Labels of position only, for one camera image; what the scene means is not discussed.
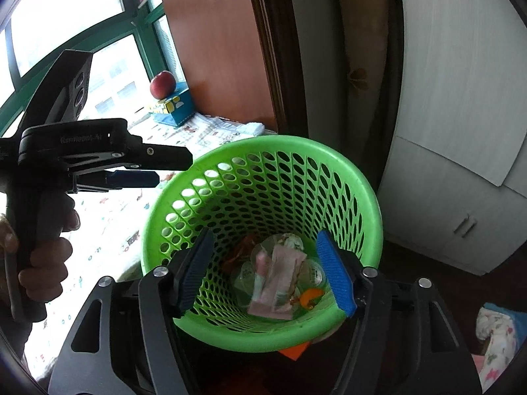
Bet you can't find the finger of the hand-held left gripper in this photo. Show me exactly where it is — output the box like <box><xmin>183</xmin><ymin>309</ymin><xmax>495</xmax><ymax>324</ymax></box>
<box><xmin>127</xmin><ymin>138</ymin><xmax>193</xmax><ymax>171</ymax></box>
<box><xmin>68</xmin><ymin>169</ymin><xmax>160</xmax><ymax>195</ymax></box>

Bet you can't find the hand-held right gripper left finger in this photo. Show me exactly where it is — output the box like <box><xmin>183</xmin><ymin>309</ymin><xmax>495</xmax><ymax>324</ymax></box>
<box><xmin>48</xmin><ymin>227</ymin><xmax>215</xmax><ymax>395</ymax></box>

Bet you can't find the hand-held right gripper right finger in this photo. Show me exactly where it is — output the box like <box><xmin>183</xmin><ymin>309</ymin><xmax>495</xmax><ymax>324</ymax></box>
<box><xmin>316</xmin><ymin>230</ymin><xmax>482</xmax><ymax>395</ymax></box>

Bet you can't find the small orange scrap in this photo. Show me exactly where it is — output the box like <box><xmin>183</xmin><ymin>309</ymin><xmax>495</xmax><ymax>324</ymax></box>
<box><xmin>298</xmin><ymin>290</ymin><xmax>324</xmax><ymax>310</ymax></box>

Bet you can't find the round clear plastic container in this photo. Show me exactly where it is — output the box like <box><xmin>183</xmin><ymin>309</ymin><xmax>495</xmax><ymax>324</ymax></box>
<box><xmin>231</xmin><ymin>255</ymin><xmax>268</xmax><ymax>298</ymax></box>

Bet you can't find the pink wrapper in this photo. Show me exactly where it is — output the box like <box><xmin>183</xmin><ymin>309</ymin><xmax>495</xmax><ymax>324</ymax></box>
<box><xmin>248</xmin><ymin>245</ymin><xmax>307</xmax><ymax>320</ymax></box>

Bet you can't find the white paper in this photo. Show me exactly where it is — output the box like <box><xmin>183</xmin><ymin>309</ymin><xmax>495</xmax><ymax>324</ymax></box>
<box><xmin>275</xmin><ymin>234</ymin><xmax>306</xmax><ymax>252</ymax></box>

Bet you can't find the green perforated plastic basket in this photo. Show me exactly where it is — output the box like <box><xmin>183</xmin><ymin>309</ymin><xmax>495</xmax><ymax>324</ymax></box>
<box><xmin>140</xmin><ymin>134</ymin><xmax>384</xmax><ymax>355</ymax></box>

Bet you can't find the person's left hand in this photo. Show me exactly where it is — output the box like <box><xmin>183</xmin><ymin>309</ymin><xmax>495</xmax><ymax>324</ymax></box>
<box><xmin>0</xmin><ymin>208</ymin><xmax>81</xmax><ymax>303</ymax></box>

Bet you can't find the blue patterned tissue box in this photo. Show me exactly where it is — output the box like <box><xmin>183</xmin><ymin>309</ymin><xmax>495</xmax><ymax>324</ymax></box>
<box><xmin>148</xmin><ymin>88</ymin><xmax>195</xmax><ymax>128</ymax></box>

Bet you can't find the printed white blanket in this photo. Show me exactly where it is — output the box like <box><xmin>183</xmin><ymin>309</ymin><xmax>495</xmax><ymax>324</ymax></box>
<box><xmin>22</xmin><ymin>111</ymin><xmax>266</xmax><ymax>379</ymax></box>

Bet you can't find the red apple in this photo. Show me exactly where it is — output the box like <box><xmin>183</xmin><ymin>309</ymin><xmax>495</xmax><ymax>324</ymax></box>
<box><xmin>149</xmin><ymin>71</ymin><xmax>178</xmax><ymax>100</ymax></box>

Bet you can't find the orange paper sheet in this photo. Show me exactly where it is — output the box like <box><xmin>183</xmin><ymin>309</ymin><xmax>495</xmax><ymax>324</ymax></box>
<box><xmin>278</xmin><ymin>339</ymin><xmax>310</xmax><ymax>362</ymax></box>

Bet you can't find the brown wooden cabinet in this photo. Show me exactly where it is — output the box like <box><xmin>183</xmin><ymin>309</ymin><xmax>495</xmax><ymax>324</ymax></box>
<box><xmin>154</xmin><ymin>0</ymin><xmax>285</xmax><ymax>132</ymax></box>

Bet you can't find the floral printed cloth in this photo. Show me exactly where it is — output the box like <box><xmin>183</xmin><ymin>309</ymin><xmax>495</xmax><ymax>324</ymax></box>
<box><xmin>473</xmin><ymin>302</ymin><xmax>521</xmax><ymax>393</ymax></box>

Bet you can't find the white wardrobe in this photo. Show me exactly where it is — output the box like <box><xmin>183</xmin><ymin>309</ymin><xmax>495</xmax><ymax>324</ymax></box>
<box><xmin>376</xmin><ymin>0</ymin><xmax>527</xmax><ymax>276</ymax></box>

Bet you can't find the green window frame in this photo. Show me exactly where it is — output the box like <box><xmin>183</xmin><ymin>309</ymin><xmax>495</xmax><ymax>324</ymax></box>
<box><xmin>0</xmin><ymin>0</ymin><xmax>186</xmax><ymax>141</ymax></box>

